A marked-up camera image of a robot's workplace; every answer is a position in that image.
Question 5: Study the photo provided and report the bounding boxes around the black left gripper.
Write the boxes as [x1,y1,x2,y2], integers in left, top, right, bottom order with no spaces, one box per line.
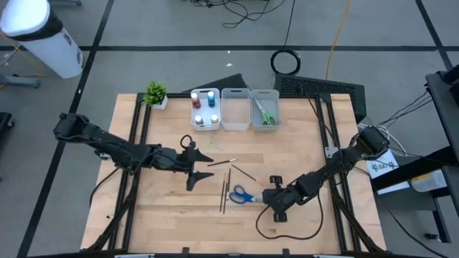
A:
[174,140,216,192]

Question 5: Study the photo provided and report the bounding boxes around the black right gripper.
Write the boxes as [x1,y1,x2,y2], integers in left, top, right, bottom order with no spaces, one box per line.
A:
[261,174,304,224]

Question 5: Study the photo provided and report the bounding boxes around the blue handled scissors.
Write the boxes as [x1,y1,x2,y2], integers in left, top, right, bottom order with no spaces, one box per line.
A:
[228,184,265,205]

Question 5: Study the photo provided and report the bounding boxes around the black handled paintbrush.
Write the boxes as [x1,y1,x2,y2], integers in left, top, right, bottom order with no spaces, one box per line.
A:
[230,163,258,182]
[219,179,226,213]

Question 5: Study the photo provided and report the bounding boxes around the paintbrush with gold ferrule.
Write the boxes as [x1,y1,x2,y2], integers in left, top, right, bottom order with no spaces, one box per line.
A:
[222,181,229,215]

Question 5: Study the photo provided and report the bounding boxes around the green handled scissors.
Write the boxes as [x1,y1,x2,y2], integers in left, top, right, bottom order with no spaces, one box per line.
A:
[253,97,277,127]

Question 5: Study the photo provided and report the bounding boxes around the white plastic bin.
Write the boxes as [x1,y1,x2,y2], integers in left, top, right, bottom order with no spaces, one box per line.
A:
[190,87,222,132]

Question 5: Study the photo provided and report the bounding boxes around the clear plastic bin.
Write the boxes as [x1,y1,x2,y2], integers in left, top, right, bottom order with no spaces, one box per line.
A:
[220,87,252,132]

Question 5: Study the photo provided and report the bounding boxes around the green plant in white pot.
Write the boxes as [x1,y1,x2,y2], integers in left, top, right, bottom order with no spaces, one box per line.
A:
[142,80,169,111]

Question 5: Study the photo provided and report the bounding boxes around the grey plastic bin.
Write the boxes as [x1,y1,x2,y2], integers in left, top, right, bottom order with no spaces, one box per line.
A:
[250,88,282,132]

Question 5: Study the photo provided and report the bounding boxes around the white labelled box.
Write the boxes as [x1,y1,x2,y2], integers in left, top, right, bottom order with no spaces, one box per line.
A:
[365,149,410,196]

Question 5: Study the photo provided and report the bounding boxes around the black perforated panel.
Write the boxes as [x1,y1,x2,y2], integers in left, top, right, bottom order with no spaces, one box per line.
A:
[273,73,367,125]

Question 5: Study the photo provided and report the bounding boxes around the clear plastic container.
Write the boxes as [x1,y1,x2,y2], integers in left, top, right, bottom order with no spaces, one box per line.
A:
[411,170,449,194]

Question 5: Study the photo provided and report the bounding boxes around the white trash can black liner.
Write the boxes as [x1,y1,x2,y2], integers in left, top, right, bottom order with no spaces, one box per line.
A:
[0,0,85,80]

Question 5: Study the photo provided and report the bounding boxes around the black cart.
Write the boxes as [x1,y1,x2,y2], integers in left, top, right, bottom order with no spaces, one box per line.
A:
[371,64,459,244]

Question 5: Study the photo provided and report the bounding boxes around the black floor object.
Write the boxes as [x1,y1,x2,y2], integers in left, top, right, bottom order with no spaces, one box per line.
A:
[0,111,15,144]

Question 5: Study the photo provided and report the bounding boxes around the grey stand foot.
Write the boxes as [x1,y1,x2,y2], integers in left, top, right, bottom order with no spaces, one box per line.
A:
[0,73,41,90]

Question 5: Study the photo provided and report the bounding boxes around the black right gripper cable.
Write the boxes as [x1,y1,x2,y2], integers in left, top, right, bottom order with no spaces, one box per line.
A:
[255,202,325,241]

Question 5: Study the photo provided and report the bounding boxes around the black aluminium table frame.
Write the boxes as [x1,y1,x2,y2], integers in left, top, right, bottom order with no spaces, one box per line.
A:
[85,92,387,256]

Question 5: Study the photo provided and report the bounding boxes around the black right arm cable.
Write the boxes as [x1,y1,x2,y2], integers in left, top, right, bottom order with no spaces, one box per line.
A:
[296,84,341,153]

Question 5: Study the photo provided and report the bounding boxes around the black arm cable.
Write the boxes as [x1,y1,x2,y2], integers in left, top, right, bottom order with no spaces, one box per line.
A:
[296,84,341,153]
[88,166,125,208]

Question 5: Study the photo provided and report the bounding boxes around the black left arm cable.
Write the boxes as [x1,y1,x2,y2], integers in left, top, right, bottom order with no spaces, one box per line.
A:
[88,166,125,208]

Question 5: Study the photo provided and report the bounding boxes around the coiled black cable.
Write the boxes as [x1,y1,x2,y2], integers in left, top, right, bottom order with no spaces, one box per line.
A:
[270,49,302,76]

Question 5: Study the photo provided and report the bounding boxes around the white cable bundle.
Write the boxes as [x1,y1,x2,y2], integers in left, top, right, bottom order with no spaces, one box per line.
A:
[357,123,408,158]

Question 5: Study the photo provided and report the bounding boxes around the tangled black floor cables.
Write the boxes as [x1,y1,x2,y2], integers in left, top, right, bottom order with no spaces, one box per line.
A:
[181,0,288,29]

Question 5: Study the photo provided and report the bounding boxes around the long black cable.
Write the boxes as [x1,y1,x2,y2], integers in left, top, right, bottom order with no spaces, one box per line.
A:
[284,0,297,51]

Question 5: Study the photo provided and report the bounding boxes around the black cables to cart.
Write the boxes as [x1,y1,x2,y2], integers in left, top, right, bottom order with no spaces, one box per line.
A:
[376,89,435,133]

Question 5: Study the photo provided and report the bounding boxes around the yellow hanging cable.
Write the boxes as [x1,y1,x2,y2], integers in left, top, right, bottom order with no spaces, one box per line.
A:
[325,0,354,80]

